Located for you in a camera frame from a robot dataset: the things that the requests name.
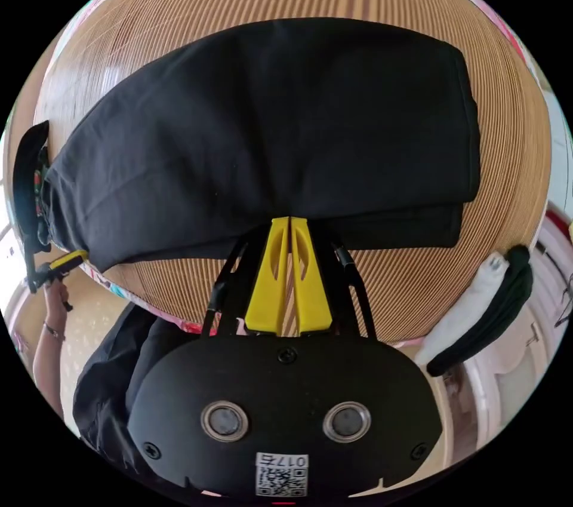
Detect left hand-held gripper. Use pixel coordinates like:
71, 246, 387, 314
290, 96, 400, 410
12, 119, 90, 313

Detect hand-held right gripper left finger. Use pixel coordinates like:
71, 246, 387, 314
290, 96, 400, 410
245, 216, 290, 333

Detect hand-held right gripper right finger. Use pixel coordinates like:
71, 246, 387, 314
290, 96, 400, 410
289, 216, 334, 334

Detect black pants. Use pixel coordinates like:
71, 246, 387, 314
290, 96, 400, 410
41, 17, 483, 274

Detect person's left forearm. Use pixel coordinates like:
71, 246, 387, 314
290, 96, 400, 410
32, 319, 69, 420

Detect person's left hand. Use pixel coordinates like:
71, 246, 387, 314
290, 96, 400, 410
44, 280, 72, 325

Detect pile of clothes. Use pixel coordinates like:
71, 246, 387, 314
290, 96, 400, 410
413, 244, 534, 378

